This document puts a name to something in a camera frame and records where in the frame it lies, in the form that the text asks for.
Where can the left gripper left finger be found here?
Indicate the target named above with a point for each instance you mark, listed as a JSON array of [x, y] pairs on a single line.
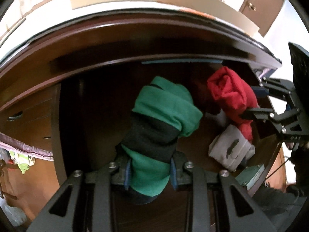
[[126, 176]]

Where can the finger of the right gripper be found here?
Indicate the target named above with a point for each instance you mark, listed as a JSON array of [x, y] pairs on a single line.
[[260, 91], [257, 113]]

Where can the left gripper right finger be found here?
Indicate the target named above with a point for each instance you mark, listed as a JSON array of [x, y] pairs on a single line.
[[178, 175]]

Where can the bright red underwear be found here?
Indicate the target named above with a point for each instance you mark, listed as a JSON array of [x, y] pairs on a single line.
[[234, 96]]

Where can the green black striped underwear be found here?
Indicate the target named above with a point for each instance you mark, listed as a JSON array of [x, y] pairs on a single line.
[[163, 113]]

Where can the grey white underwear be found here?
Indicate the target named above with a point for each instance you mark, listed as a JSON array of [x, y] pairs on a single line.
[[231, 148]]

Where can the person right hand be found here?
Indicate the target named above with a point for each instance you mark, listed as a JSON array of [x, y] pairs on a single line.
[[293, 146]]

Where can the brass door knob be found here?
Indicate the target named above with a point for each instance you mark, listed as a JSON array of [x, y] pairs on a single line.
[[251, 6]]

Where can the brown wooden door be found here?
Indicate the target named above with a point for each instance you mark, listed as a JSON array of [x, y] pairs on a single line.
[[265, 14]]

